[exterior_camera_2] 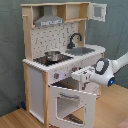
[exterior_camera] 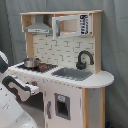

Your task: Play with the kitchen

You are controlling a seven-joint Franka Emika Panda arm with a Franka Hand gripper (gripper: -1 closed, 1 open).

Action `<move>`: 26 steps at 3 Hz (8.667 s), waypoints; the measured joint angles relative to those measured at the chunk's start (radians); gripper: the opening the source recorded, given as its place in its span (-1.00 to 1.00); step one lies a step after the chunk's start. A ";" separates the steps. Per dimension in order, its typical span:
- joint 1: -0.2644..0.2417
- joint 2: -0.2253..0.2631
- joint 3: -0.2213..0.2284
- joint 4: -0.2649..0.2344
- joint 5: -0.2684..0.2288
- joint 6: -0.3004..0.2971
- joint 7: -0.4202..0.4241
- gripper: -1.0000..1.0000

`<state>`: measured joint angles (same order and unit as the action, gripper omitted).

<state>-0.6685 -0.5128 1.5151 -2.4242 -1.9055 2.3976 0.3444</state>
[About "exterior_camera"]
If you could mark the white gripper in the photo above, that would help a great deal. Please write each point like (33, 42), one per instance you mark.
(24, 90)

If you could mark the white microwave door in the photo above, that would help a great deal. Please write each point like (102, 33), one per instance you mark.
(71, 25)

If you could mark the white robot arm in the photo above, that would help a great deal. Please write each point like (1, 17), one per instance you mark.
(11, 113)

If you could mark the wooden toy kitchen unit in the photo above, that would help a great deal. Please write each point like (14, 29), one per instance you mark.
(87, 97)

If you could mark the silver toy pot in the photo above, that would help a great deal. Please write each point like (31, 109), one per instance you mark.
(31, 62)

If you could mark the black stove top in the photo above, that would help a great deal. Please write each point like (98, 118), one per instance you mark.
(43, 67)

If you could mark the grey dishwasher door panel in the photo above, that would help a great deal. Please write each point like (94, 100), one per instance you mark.
(62, 106)

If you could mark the grey toy sink basin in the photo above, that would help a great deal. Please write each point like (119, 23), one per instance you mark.
(72, 74)

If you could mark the black toy faucet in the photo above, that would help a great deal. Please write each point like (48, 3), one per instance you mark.
(81, 64)

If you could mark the grey range hood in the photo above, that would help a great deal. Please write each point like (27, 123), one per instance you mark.
(40, 24)

